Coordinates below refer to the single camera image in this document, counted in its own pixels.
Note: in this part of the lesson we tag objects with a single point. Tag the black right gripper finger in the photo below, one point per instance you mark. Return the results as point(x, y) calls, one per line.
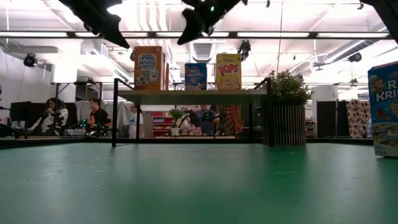
point(192, 26)

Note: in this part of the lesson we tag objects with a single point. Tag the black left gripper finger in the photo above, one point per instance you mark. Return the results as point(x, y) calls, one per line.
point(115, 31)

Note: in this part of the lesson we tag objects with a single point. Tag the blue Rice Krispies cereal box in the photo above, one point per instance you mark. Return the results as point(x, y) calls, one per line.
point(196, 76)
point(384, 109)

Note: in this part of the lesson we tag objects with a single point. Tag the orange Mini Wheats cereal box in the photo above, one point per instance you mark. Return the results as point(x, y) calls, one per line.
point(149, 68)

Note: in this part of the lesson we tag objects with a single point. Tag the yellow Corn Pops cereal box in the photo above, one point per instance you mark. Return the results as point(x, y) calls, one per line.
point(228, 71)

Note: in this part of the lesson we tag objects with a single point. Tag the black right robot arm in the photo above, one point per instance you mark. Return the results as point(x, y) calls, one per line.
point(388, 15)

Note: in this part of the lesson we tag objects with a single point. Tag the wooden shelf with black legs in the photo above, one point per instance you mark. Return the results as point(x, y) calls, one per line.
point(192, 97)

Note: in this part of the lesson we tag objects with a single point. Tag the red storage shelf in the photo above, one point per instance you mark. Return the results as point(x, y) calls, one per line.
point(161, 124)

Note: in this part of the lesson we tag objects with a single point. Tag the black ceiling spotlight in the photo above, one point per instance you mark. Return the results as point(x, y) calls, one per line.
point(244, 48)
point(355, 57)
point(29, 60)

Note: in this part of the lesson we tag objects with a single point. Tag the person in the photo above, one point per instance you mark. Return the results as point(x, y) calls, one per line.
point(132, 121)
point(60, 115)
point(206, 119)
point(99, 116)

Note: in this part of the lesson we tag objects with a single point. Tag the small plant in white pot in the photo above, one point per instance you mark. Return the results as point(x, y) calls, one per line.
point(175, 115)

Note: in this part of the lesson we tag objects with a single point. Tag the orange patterned cloth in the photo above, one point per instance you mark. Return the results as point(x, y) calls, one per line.
point(233, 119)

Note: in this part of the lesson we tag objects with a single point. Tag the black computer monitor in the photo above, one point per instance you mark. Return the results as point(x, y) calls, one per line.
point(20, 112)

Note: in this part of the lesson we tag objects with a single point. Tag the flowering plant in ribbed pot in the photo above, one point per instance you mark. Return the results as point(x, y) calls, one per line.
point(286, 124)

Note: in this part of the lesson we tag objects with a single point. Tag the green table mat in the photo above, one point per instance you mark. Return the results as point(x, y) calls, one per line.
point(186, 186)

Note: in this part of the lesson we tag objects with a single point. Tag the black partition panel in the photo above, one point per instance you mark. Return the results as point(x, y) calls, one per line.
point(326, 119)

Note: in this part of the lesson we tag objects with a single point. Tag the floral patterned curtain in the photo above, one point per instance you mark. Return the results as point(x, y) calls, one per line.
point(357, 118)

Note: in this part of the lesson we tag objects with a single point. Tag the black metal rig frame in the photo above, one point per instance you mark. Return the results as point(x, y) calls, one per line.
point(313, 35)

